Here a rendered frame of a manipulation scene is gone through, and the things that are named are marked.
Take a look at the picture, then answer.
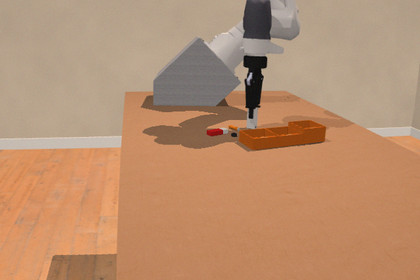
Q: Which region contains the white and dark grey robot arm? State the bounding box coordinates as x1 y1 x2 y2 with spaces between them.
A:
204 0 301 74

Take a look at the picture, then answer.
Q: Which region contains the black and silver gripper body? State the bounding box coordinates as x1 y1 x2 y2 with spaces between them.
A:
243 55 267 85

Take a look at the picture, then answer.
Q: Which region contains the orange three-compartment bin rack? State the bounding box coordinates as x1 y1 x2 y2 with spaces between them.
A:
240 120 326 150

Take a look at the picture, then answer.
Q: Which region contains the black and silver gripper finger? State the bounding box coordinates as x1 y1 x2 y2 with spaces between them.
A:
244 72 260 129
255 73 264 125

